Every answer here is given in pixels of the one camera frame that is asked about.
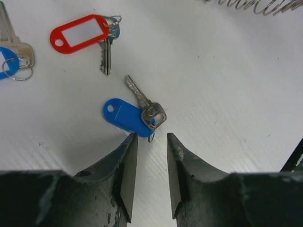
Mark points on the key with solid blue tag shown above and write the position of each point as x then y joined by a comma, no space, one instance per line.
143,120

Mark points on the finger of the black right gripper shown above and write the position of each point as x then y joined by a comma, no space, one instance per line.
295,161

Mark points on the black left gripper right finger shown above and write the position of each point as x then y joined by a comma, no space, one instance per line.
204,196

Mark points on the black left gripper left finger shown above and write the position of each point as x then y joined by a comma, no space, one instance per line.
101,195

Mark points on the key with blue window tag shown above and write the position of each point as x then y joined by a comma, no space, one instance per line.
15,55

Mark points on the key with red tag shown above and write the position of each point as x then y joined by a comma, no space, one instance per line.
86,31

